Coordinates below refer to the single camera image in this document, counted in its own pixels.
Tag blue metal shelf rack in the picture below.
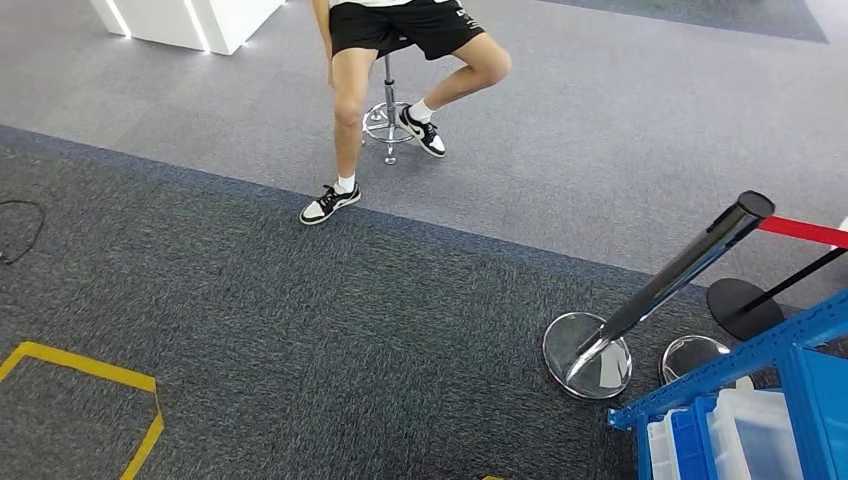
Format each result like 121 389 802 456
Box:
608 288 848 480

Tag chrome stool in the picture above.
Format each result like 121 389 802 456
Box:
360 36 417 166

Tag seated person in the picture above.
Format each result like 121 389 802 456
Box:
299 0 513 227

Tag white lit display plinth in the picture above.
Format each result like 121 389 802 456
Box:
89 0 286 56

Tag white plastic bin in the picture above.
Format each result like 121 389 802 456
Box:
707 387 806 480
647 409 684 480

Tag black barrier belt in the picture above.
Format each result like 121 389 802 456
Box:
706 246 848 342

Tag blue plastic bin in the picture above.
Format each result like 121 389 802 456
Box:
669 396 720 480

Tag red barrier belt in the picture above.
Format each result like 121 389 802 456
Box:
758 215 848 251

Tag chrome stanchion post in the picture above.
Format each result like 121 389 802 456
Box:
659 334 732 387
543 190 776 401

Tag black floor cable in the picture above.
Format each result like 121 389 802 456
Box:
0 200 46 266

